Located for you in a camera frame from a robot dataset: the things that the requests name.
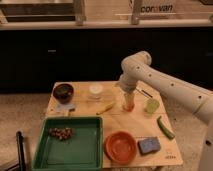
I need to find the bunch of red grapes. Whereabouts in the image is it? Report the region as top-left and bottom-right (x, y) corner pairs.
(49, 128), (74, 141)

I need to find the light blue cloth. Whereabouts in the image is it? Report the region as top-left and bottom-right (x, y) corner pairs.
(54, 103), (76, 112)

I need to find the white lidded cup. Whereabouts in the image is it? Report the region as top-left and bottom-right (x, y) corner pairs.
(89, 84), (103, 100)

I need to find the green cucumber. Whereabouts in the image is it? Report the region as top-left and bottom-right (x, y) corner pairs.
(157, 116), (175, 140)

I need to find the light green cup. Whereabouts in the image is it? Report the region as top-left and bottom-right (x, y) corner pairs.
(145, 98), (160, 114)

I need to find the green plastic tray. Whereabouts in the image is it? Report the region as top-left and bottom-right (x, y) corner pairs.
(31, 117), (103, 171)

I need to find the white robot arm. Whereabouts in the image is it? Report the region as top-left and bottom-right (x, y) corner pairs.
(118, 51), (213, 171)

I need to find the black chair back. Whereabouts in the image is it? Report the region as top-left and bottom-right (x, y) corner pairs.
(4, 130), (28, 171)

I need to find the red bowl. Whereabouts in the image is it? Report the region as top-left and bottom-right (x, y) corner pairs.
(104, 131), (137, 165)

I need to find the dark brown bowl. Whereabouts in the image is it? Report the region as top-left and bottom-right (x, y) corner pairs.
(53, 83), (74, 104)

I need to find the wooden shelf rail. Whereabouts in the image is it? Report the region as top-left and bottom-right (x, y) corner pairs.
(0, 0), (213, 31)

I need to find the yellow banana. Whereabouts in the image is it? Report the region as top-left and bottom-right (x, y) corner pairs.
(96, 102), (115, 115)

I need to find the blue sponge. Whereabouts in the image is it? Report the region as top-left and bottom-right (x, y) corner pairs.
(138, 137), (161, 154)

